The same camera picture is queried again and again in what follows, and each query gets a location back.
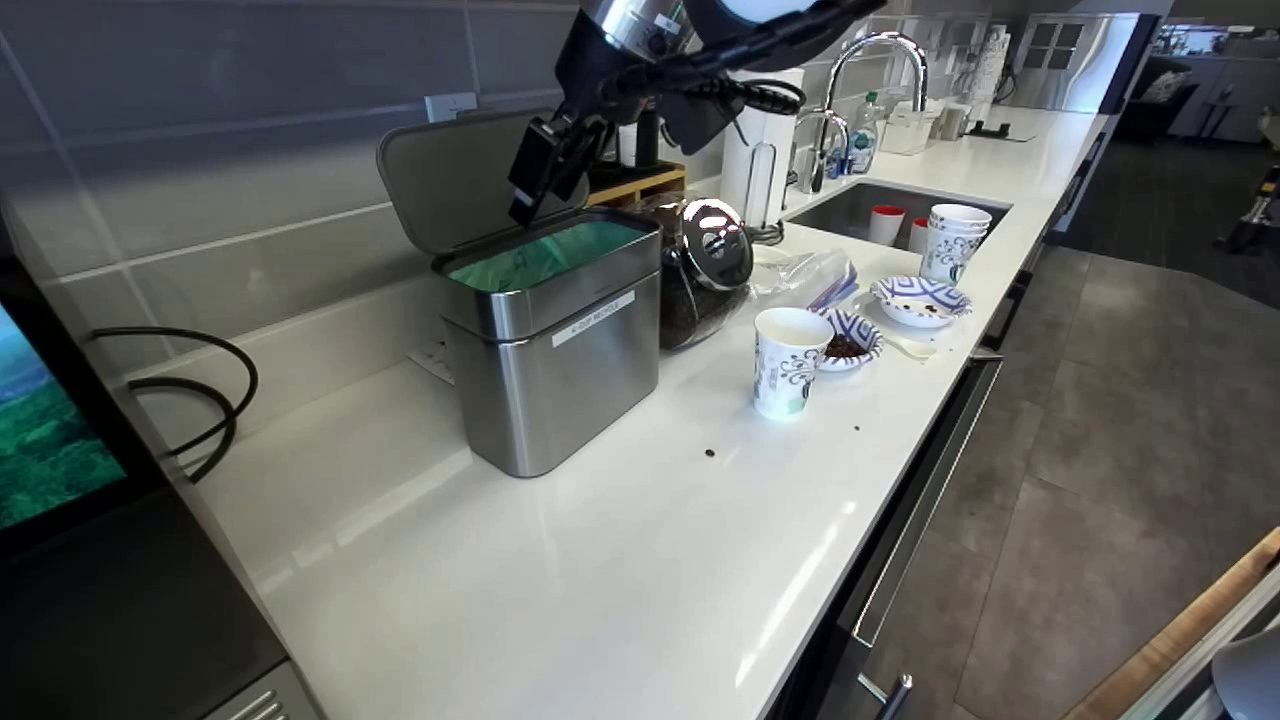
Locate large chrome faucet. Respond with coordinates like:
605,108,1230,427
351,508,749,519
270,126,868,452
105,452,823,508
812,25,934,193

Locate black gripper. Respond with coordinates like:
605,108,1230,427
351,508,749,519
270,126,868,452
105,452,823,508
502,10,635,230

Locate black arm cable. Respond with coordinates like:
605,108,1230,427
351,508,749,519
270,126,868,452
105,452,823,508
649,35,812,161

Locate blue paper plate, few beans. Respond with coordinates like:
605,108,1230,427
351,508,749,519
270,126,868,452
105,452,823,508
868,270,971,335

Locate black power cable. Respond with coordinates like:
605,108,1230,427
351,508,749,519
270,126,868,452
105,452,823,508
82,325,264,486

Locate wooden furniture edge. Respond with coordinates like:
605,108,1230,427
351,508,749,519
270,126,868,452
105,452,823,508
1061,523,1280,720

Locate black monitor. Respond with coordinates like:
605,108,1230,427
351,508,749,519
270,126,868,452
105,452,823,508
0,223,176,562

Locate steel sink basin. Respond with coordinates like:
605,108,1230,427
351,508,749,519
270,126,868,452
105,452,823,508
788,178,1017,261

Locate wooden holder box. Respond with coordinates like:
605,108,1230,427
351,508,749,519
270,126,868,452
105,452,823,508
580,156,692,218

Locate green bin liner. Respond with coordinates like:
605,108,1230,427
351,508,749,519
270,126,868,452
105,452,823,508
445,217,649,296

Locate clear zip plastic bag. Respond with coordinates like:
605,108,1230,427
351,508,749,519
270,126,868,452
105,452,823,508
779,250,870,321

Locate metal drawer handle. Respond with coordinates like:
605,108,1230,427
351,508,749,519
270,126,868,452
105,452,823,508
848,356,1009,659

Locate white patterned mug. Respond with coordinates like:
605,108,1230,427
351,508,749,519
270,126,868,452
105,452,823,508
920,229,993,291

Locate white wall outlet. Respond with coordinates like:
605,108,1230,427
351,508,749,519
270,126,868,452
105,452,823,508
418,87,482,126

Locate dark grey bin lid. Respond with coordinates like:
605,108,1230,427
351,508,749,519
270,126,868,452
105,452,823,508
370,108,573,261

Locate soap bottle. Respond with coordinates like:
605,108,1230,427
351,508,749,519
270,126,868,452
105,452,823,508
853,87,886,178

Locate small chrome faucet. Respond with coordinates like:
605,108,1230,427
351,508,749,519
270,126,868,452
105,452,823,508
809,108,855,193

